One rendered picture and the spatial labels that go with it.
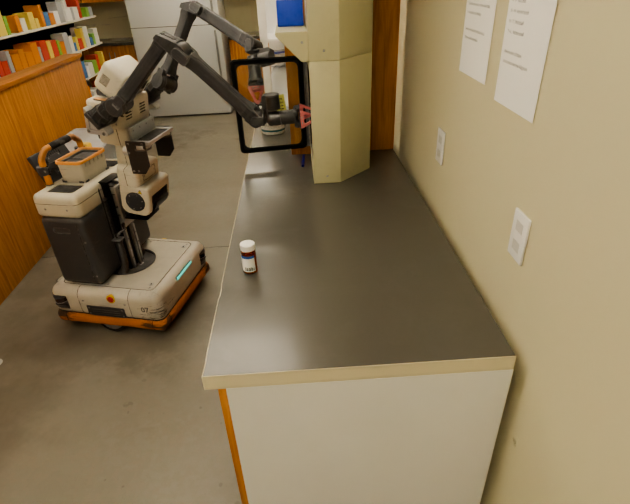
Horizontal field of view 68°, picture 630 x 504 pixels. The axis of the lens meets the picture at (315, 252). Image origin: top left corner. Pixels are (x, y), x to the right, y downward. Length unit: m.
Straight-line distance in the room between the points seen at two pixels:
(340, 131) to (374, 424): 1.12
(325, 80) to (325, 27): 0.18
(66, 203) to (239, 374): 1.68
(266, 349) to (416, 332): 0.36
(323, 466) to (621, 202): 0.92
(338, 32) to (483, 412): 1.30
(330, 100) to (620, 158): 1.19
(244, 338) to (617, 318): 0.76
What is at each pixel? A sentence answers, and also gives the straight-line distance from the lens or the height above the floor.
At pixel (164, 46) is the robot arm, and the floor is 1.46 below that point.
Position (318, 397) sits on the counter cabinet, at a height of 0.85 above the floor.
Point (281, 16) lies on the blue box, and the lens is 1.98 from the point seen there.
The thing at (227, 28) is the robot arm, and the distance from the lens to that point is 2.34.
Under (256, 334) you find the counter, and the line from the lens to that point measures 1.16.
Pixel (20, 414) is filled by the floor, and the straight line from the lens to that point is 2.64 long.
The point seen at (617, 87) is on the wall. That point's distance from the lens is 0.88.
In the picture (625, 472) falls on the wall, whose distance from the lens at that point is 0.96.
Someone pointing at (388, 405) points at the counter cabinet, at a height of 0.81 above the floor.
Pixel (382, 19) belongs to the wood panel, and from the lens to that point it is 2.19.
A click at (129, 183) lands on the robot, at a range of 2.50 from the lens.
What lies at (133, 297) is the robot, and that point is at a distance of 2.63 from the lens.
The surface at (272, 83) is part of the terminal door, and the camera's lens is 2.12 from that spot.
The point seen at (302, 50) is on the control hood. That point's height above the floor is 1.45.
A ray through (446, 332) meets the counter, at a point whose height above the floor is 0.94.
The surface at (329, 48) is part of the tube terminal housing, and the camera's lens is 1.80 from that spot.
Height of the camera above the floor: 1.69
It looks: 31 degrees down
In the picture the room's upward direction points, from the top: 3 degrees counter-clockwise
